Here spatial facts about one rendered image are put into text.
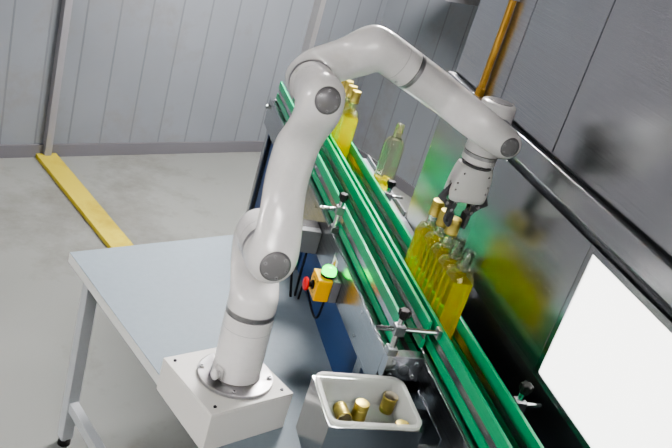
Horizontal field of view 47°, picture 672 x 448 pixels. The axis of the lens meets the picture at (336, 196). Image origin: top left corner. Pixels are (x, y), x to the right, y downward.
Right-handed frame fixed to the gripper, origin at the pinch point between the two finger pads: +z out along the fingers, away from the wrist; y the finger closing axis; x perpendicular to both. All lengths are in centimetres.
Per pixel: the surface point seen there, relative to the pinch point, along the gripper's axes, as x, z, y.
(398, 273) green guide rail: -7.4, 21.8, 6.3
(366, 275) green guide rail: -10.9, 25.7, 13.4
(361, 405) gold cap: 30, 36, 23
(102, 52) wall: -305, 67, 87
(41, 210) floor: -226, 134, 105
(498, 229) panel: 1.0, 0.8, -12.0
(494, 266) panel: 5.6, 9.0, -12.0
